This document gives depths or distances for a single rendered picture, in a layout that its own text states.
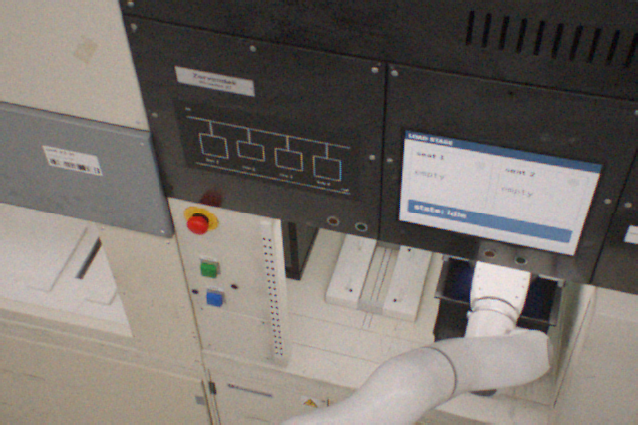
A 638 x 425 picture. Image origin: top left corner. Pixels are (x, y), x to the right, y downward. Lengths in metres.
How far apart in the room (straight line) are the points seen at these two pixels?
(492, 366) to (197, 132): 0.61
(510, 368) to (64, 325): 1.13
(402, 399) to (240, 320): 0.72
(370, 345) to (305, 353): 0.15
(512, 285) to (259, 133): 0.57
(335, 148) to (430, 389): 0.40
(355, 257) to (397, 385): 0.92
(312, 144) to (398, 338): 0.77
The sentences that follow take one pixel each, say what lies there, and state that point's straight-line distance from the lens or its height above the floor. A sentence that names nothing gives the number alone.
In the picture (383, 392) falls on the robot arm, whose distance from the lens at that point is 1.30.
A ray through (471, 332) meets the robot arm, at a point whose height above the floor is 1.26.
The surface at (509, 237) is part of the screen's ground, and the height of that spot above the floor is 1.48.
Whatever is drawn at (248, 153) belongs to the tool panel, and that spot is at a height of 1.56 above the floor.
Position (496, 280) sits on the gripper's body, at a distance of 1.74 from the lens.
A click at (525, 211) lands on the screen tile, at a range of 1.46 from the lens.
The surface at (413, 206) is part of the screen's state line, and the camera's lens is 1.50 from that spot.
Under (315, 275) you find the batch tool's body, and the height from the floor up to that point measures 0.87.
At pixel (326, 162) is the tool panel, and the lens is 1.47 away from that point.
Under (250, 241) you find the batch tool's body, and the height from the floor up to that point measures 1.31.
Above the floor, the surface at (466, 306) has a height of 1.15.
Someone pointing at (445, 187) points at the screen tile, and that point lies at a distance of 1.45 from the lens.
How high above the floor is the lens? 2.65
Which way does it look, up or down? 50 degrees down
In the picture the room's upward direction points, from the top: 2 degrees counter-clockwise
